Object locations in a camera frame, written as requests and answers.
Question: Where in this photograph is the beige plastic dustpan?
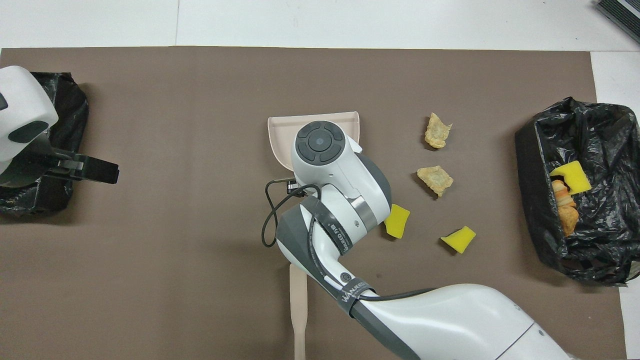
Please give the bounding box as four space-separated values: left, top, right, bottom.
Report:
267 111 361 173

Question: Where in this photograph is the yellow sponge wedge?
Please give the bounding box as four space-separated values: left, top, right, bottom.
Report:
440 225 477 254

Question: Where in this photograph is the dark grey ribbed object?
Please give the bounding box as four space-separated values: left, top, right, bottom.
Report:
595 0 640 45

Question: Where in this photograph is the brown table mat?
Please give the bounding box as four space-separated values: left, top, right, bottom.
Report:
0 46 628 360

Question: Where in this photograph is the black bag lined bin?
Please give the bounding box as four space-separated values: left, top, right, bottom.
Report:
0 71 90 217
515 97 640 287

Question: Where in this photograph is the yellow sponge block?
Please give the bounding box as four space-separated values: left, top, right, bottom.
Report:
550 160 592 196

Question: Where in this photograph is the notched yellow sponge piece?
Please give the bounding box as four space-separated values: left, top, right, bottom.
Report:
384 204 411 239

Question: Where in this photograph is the brown bread roll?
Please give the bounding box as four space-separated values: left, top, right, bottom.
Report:
551 180 576 207

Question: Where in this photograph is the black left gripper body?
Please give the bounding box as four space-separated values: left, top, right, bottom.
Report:
42 149 88 177

